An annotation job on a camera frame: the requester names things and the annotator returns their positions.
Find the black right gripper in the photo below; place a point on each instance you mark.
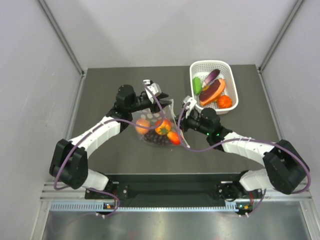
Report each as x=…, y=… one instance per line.
x=184, y=123

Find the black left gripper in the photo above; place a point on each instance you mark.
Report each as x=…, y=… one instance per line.
x=163, y=103

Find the clear zip top bag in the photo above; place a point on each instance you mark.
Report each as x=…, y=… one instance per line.
x=156, y=120

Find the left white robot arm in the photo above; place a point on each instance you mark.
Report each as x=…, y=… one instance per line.
x=69, y=163

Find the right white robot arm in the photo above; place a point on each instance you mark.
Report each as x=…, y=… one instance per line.
x=283, y=169

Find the red yellow fake mango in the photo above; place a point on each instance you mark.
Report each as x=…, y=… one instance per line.
x=173, y=137

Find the fake papaya half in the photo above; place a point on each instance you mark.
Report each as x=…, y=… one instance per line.
x=212, y=93

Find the fake peach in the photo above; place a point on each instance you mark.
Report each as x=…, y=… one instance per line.
x=142, y=126

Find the dark purple fake grapes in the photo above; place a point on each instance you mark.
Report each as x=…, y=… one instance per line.
x=153, y=138

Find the green fake vegetable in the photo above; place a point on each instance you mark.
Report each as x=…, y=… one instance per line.
x=197, y=85

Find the orange fake pumpkin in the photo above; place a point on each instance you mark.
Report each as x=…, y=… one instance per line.
x=224, y=102

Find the purple fake eggplant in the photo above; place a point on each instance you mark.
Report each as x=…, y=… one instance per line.
x=211, y=77

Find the white perforated plastic basket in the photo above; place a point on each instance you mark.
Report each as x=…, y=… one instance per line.
x=202, y=69

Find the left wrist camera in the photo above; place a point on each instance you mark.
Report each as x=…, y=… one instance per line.
x=152, y=89

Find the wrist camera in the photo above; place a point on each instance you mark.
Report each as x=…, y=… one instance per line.
x=188, y=104
x=152, y=89

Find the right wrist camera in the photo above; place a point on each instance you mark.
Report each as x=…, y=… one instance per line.
x=188, y=104

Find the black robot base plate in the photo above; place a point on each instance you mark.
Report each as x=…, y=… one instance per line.
x=193, y=190

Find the aluminium frame post left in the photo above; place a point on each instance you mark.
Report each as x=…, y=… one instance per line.
x=60, y=35

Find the aluminium frame post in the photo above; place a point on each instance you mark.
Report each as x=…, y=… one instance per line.
x=289, y=19
x=60, y=35

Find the aluminium frame post right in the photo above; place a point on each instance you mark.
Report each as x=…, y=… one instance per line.
x=289, y=19

